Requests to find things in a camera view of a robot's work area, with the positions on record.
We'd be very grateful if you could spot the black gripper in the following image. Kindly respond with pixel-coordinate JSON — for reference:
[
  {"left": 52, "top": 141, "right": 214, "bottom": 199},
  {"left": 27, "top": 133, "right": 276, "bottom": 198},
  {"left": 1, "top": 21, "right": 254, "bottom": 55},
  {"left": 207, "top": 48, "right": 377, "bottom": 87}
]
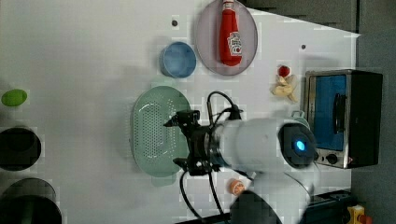
[{"left": 163, "top": 109, "right": 219, "bottom": 176}]

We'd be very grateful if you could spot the mint green strainer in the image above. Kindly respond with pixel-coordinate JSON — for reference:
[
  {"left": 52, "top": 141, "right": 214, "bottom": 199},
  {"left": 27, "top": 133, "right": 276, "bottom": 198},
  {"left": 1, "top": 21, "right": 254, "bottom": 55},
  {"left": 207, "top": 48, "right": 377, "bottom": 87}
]
[{"left": 130, "top": 86, "right": 190, "bottom": 187}]

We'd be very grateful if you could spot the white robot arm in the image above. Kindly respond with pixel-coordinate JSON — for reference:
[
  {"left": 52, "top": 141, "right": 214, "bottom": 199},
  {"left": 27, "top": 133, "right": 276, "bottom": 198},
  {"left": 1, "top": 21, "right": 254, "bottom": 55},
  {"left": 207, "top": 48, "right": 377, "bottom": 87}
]
[{"left": 163, "top": 108, "right": 319, "bottom": 224}]

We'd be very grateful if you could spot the plush orange slice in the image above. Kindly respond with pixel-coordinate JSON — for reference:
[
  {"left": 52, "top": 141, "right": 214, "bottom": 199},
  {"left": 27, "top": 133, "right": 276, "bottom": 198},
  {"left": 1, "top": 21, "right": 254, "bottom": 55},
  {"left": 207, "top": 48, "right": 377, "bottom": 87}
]
[{"left": 229, "top": 179, "right": 246, "bottom": 196}]

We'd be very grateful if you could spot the small blue bowl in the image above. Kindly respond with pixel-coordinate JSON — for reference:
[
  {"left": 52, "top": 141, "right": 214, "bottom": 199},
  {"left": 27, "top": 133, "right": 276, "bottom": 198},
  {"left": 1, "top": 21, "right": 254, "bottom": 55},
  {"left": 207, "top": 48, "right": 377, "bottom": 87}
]
[{"left": 159, "top": 42, "right": 197, "bottom": 78}]

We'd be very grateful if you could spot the grey round plate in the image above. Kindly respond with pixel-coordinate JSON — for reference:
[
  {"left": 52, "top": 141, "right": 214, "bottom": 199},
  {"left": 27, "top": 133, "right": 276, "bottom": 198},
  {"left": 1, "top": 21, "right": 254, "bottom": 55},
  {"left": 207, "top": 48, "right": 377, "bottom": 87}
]
[{"left": 195, "top": 0, "right": 258, "bottom": 76}]

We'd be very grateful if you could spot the plush red ketchup bottle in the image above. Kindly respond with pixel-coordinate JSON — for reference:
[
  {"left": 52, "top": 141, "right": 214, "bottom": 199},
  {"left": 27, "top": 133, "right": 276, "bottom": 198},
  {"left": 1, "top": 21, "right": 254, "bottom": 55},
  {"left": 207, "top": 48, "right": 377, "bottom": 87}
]
[{"left": 219, "top": 0, "right": 242, "bottom": 66}]

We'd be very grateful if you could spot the mint green mug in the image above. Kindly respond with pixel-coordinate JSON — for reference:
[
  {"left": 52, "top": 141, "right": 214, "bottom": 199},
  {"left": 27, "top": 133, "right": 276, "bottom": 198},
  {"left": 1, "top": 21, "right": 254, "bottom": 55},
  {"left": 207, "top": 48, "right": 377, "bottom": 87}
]
[{"left": 291, "top": 110, "right": 310, "bottom": 128}]

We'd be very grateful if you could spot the plush red strawberry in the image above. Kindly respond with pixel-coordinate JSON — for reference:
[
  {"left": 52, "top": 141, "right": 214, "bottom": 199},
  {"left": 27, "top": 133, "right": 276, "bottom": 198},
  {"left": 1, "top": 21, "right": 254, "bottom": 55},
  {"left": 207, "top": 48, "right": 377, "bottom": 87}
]
[{"left": 277, "top": 65, "right": 290, "bottom": 77}]

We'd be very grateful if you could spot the black round cylinder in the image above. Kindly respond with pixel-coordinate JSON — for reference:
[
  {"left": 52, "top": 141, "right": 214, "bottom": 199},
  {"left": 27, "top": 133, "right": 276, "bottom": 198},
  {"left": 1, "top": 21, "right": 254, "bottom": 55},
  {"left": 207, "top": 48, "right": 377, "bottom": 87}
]
[{"left": 0, "top": 127, "right": 42, "bottom": 171}]

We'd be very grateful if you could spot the dark round container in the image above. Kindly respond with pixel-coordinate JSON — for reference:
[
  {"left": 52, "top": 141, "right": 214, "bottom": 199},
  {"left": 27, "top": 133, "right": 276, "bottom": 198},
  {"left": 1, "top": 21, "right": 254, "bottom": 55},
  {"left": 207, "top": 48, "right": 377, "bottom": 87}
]
[{"left": 0, "top": 177, "right": 63, "bottom": 224}]

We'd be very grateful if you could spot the silver toaster oven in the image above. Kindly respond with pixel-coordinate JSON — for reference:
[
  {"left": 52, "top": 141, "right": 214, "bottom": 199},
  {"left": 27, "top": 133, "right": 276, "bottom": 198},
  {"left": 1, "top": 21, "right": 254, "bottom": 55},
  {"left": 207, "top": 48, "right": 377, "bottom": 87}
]
[{"left": 304, "top": 69, "right": 383, "bottom": 169}]

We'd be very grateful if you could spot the green oval object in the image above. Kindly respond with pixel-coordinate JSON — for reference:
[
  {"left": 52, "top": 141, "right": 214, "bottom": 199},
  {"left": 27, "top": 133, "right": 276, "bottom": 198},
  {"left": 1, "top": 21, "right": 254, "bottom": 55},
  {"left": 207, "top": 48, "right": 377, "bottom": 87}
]
[{"left": 1, "top": 89, "right": 27, "bottom": 107}]

